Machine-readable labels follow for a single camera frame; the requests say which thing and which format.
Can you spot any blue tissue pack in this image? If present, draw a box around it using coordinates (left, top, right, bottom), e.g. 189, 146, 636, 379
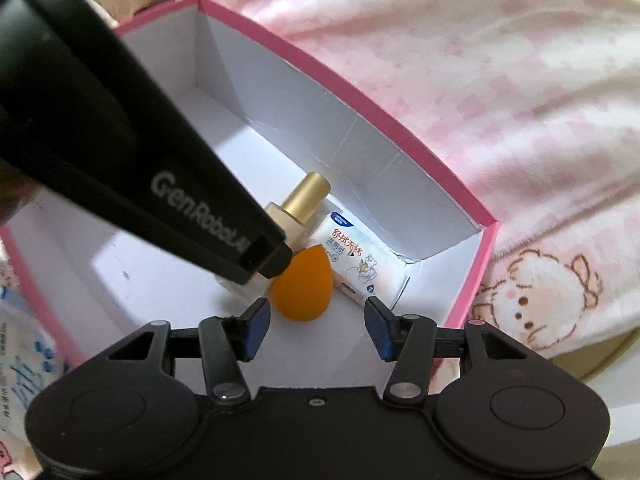
0, 285, 68, 433

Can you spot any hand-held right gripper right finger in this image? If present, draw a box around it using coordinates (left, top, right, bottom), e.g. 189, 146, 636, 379
365, 297, 556, 403

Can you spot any foundation bottle with gold cap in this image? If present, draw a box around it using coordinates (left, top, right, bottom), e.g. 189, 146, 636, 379
220, 171, 333, 301

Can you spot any orange makeup sponge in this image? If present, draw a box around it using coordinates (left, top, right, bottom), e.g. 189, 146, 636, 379
270, 246, 335, 321

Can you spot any pink cardboard box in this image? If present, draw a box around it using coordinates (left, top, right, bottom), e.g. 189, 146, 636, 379
0, 0, 501, 371

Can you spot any beige bed headboard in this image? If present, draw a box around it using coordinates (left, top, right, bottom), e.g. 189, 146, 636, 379
580, 335, 640, 396

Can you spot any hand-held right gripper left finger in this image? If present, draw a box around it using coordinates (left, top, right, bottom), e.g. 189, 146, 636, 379
75, 297, 273, 407

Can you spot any white wet wipes pack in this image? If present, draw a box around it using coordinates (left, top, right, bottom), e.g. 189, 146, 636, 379
312, 211, 411, 306

